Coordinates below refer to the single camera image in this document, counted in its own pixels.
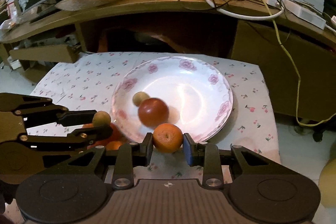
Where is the large orange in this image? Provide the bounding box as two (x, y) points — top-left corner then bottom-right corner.
(87, 123), (123, 149)

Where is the brown kiwi fruit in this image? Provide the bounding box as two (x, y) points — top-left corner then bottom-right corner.
(92, 111), (111, 127)
(132, 92), (150, 107)

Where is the small orange tangerine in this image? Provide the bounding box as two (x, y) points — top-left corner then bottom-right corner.
(153, 123), (183, 153)

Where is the large dark red tomato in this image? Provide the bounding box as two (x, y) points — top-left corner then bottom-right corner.
(138, 98), (169, 128)

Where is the yellow-orange persimmon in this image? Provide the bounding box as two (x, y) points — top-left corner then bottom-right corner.
(105, 140), (123, 151)

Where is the cherry print tablecloth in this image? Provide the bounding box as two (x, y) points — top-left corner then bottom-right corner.
(26, 52), (282, 184)

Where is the white floral plate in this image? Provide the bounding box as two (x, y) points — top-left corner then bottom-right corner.
(112, 56), (234, 142)

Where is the cardboard box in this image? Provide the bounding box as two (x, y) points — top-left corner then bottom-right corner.
(10, 44), (79, 63)

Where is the wooden tv cabinet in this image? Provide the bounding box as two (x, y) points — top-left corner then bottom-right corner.
(1, 0), (335, 121)

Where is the white power strip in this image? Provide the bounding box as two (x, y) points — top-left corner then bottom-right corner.
(263, 0), (326, 30)

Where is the yellow thin cable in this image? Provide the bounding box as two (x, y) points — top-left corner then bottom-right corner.
(141, 0), (336, 127)

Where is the white thick cable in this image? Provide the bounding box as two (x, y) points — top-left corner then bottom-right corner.
(198, 0), (285, 21)

